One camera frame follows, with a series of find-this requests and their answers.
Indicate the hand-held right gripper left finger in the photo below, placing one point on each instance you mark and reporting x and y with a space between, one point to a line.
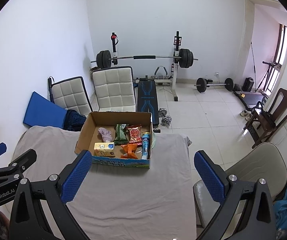
77 177

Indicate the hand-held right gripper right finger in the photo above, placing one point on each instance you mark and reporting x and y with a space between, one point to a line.
208 177

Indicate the yellow milk carton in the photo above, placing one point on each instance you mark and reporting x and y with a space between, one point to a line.
103 150

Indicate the pink cloth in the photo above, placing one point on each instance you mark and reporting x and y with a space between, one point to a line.
106 135

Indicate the cardboard box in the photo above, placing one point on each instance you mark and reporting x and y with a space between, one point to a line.
133 163

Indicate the orange snack packet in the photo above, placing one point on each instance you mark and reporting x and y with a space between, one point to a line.
129 150

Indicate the green snack packet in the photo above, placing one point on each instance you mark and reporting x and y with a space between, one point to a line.
120 135

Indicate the blue white tube packet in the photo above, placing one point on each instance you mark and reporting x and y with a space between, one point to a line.
146 145

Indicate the red snack packet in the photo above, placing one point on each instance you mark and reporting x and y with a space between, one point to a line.
134 135

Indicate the person's left forearm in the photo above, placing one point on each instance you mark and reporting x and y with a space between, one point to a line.
2 226

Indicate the beige plastic chair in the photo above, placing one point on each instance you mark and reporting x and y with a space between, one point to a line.
256 165

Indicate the blue foam mat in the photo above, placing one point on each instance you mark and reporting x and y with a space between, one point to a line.
43 112

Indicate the dark blue cloth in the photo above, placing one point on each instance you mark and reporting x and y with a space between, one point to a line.
73 121

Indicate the beige shoe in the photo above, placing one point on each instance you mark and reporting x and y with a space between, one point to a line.
249 116
243 113

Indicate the white padded chair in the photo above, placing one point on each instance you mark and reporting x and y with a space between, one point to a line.
68 92
113 87

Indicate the black treadmill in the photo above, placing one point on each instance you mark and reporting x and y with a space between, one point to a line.
251 98

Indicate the short barbell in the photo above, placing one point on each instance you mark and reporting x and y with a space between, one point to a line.
201 85

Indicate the black weight plate stack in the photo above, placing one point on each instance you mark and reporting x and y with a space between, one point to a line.
237 87

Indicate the black weight bench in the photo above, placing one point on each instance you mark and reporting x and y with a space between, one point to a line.
146 97

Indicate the white barbell rack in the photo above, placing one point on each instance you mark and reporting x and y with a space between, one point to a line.
174 80

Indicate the long barbell with black plates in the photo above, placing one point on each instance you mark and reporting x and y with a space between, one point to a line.
184 58

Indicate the black pole stand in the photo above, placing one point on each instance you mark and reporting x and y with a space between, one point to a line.
253 65

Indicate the window frame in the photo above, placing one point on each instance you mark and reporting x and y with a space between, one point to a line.
282 55

